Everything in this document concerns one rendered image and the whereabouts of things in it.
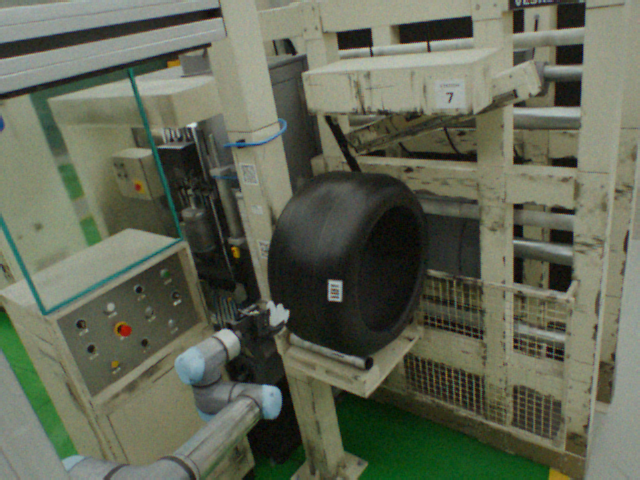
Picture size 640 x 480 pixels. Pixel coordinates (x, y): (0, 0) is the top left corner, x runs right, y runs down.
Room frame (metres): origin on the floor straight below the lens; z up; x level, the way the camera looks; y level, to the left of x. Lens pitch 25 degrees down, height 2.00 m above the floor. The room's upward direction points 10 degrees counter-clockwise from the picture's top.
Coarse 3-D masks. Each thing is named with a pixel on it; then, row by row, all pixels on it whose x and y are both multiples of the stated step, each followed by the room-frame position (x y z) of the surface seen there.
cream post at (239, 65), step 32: (224, 0) 1.64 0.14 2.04; (256, 32) 1.72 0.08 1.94; (224, 64) 1.68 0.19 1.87; (256, 64) 1.70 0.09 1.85; (224, 96) 1.70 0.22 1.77; (256, 96) 1.68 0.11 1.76; (256, 128) 1.65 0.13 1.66; (256, 160) 1.65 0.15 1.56; (256, 192) 1.67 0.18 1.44; (288, 192) 1.72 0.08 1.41; (256, 224) 1.70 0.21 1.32; (320, 384) 1.69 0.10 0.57; (320, 416) 1.66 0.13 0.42; (320, 448) 1.65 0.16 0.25
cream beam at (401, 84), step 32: (352, 64) 1.81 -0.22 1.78; (384, 64) 1.68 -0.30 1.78; (416, 64) 1.55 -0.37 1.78; (448, 64) 1.47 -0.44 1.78; (480, 64) 1.46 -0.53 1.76; (320, 96) 1.78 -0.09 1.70; (352, 96) 1.69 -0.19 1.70; (384, 96) 1.61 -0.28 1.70; (416, 96) 1.54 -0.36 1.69; (480, 96) 1.46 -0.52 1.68
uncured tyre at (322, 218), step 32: (320, 192) 1.47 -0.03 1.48; (352, 192) 1.42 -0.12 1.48; (384, 192) 1.44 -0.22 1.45; (288, 224) 1.42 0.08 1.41; (320, 224) 1.36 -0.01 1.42; (352, 224) 1.33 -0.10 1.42; (384, 224) 1.77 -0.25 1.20; (416, 224) 1.58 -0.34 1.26; (288, 256) 1.36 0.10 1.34; (320, 256) 1.29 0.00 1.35; (352, 256) 1.29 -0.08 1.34; (384, 256) 1.75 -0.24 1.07; (416, 256) 1.66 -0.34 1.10; (288, 288) 1.33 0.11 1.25; (320, 288) 1.26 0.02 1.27; (352, 288) 1.27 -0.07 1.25; (384, 288) 1.68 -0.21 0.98; (416, 288) 1.54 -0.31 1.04; (288, 320) 1.36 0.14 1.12; (320, 320) 1.26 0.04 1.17; (352, 320) 1.25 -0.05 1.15; (384, 320) 1.55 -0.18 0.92; (352, 352) 1.29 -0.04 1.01
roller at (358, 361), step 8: (296, 344) 1.54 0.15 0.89; (304, 344) 1.51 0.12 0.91; (312, 344) 1.49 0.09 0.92; (320, 352) 1.46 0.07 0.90; (328, 352) 1.44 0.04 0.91; (336, 352) 1.42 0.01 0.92; (344, 360) 1.39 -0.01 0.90; (352, 360) 1.37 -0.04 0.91; (360, 360) 1.36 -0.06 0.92; (368, 360) 1.35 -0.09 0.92; (368, 368) 1.34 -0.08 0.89
